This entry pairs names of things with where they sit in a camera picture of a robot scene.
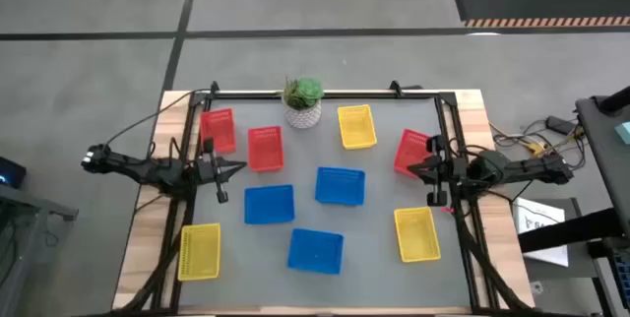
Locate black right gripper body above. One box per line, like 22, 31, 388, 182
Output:
423, 133, 467, 208

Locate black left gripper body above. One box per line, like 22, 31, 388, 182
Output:
195, 137, 231, 205

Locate red plastic basket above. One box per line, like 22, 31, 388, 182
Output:
247, 125, 286, 174
393, 128, 434, 179
199, 107, 238, 156

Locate blue plastic basket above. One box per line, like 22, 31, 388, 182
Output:
286, 227, 346, 277
314, 165, 367, 208
243, 183, 296, 226

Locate yellow plastic basket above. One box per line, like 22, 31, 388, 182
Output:
393, 206, 443, 265
176, 222, 222, 283
337, 103, 379, 152

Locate white triangle-patterned plant pot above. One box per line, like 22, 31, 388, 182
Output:
281, 99, 323, 130

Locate white printed paper sheet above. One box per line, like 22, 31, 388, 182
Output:
511, 197, 571, 268

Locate grey table mat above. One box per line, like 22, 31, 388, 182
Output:
177, 97, 473, 309

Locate green succulent plant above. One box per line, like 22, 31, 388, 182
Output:
282, 76, 326, 111

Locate black power adapter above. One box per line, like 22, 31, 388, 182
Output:
544, 115, 579, 136

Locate black desk beam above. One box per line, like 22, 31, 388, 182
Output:
517, 207, 626, 254

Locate dark grey desk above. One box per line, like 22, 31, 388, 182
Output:
574, 94, 630, 239

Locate grey metal cart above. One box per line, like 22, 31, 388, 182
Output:
0, 183, 80, 317

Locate light teal box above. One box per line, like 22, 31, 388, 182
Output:
613, 120, 630, 146

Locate black tube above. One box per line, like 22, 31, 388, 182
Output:
596, 85, 630, 114

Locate black electronic device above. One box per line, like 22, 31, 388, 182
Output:
0, 156, 28, 190

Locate blue plastic crate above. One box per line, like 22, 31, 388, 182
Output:
611, 251, 630, 299

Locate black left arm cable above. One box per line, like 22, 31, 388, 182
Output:
104, 88, 214, 147

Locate black aluminium rig frame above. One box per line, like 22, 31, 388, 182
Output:
117, 80, 542, 317

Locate grey metal base plate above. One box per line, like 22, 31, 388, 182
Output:
521, 197, 609, 282

